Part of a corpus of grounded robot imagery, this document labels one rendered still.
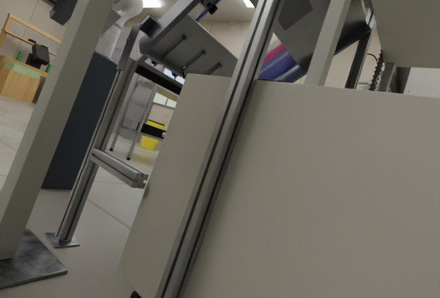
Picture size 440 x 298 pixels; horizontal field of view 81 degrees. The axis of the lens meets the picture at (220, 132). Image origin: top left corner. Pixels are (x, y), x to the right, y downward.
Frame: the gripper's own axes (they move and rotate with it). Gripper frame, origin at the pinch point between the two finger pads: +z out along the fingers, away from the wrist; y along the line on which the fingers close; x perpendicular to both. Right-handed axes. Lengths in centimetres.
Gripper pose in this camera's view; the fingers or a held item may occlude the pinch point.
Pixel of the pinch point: (210, 6)
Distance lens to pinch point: 99.5
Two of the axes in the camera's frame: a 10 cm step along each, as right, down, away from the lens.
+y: 5.2, 2.9, 8.0
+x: -7.5, 6.1, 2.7
